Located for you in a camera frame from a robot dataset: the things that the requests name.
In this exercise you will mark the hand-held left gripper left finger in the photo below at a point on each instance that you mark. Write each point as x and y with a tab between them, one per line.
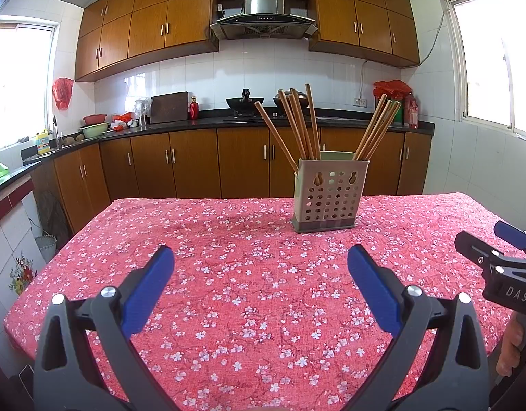
147	291

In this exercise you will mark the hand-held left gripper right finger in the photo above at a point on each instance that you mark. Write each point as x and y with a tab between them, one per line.
374	291

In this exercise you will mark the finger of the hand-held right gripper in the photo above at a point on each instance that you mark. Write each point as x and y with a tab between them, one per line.
511	233
472	246

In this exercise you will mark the green perforated chopstick holder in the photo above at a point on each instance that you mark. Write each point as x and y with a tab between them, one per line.
327	192

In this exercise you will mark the bunch of wooden chopsticks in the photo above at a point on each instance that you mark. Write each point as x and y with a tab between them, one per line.
309	145

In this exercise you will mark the person's right hand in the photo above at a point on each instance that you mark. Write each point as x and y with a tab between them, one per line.
509	346

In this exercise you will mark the pink floral tablecloth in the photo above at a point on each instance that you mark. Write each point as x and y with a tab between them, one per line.
246	287

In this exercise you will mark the metal bucket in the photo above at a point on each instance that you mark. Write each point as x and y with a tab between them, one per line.
45	248

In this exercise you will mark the wooden lower kitchen cabinets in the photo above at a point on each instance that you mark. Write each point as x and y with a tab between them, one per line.
194	162

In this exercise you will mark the red sauce bottles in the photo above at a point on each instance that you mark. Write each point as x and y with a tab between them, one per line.
411	111

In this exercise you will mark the green container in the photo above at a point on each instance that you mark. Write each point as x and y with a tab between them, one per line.
399	114

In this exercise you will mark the black kitchen countertop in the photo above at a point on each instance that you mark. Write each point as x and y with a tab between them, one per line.
117	130

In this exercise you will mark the green basin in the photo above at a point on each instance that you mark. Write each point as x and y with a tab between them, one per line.
94	131

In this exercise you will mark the red and white plastic bag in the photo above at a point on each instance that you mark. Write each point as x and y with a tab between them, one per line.
122	120

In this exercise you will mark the large red plastic bag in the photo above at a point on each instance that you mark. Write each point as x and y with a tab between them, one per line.
389	89

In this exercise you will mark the red basin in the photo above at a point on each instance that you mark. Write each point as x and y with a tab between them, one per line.
94	119

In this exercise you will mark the yellow detergent bottle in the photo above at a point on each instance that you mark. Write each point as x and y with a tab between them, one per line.
43	143

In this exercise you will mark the metal faucet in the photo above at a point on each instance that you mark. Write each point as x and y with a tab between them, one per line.
56	132

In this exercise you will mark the dark wooden cutting board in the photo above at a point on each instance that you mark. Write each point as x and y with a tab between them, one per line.
169	108

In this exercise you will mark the red bottle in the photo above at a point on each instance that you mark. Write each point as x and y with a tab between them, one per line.
194	109

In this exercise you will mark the green plastic funnel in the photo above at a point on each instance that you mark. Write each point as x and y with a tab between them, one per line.
1	169

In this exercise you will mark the black wok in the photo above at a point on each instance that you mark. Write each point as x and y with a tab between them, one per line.
243	102

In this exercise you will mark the metal wok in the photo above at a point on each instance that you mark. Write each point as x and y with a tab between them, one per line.
278	102

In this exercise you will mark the red plastic bag on hook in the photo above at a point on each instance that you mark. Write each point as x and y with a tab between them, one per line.
62	94

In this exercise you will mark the stainless steel range hood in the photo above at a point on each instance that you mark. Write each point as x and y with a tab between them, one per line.
263	13

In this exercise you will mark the window with metal frame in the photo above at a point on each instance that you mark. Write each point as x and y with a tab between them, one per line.
490	60

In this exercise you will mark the white wall outlet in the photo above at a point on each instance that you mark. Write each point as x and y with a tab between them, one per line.
360	102

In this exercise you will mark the window with white frame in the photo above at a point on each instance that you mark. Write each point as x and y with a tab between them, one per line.
19	85

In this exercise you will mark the wooden wall cabinet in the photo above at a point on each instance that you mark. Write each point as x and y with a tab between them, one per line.
151	21
365	13

